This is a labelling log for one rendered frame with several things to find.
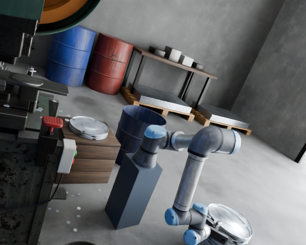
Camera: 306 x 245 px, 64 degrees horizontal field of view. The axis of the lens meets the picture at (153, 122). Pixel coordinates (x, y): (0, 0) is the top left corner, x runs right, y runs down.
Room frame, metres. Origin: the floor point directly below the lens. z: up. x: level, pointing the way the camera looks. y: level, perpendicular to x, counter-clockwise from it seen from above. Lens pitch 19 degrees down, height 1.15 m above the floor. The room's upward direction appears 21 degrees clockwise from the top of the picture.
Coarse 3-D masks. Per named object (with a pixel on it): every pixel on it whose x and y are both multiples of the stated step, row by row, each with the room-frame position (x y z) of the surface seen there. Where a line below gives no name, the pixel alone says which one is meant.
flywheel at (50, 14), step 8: (48, 0) 1.35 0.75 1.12; (56, 0) 1.37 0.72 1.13; (64, 0) 1.39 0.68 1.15; (72, 0) 1.38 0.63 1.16; (80, 0) 1.40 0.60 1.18; (48, 8) 1.34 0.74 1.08; (56, 8) 1.34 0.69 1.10; (64, 8) 1.36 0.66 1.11; (72, 8) 1.38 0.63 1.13; (80, 8) 1.40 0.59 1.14; (48, 16) 1.33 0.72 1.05; (56, 16) 1.35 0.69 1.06; (64, 16) 1.37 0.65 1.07
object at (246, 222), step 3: (219, 204) 1.50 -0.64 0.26; (222, 204) 1.51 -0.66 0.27; (225, 207) 1.50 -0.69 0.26; (228, 207) 1.51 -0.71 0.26; (231, 210) 1.49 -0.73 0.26; (234, 210) 1.50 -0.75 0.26; (237, 213) 1.48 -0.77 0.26; (240, 213) 1.49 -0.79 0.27; (240, 216) 1.46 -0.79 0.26; (243, 216) 1.47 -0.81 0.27; (246, 222) 1.42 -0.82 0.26; (246, 225) 1.39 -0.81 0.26; (249, 225) 1.40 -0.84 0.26; (222, 228) 1.25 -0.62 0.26; (249, 228) 1.36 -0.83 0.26; (252, 228) 1.37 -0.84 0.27; (252, 231) 1.34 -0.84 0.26; (252, 234) 1.30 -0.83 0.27
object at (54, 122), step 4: (44, 116) 0.79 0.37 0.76; (48, 116) 0.80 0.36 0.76; (44, 120) 0.76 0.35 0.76; (48, 120) 0.77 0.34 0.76; (52, 120) 0.78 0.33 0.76; (56, 120) 0.80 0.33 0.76; (60, 120) 0.81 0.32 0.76; (44, 124) 0.75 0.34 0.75; (48, 124) 0.75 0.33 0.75; (52, 124) 0.76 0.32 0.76; (56, 124) 0.77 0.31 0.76; (60, 124) 0.78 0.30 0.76; (52, 128) 0.79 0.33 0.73
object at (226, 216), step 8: (208, 208) 1.35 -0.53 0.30; (216, 208) 1.40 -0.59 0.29; (224, 208) 1.46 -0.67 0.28; (216, 216) 1.29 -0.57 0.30; (224, 216) 1.33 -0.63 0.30; (232, 216) 1.40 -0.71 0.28; (224, 224) 1.25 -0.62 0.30; (232, 224) 1.28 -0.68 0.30; (240, 224) 1.35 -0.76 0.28; (232, 232) 1.20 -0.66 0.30; (240, 232) 1.25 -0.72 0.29; (248, 232) 1.29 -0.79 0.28
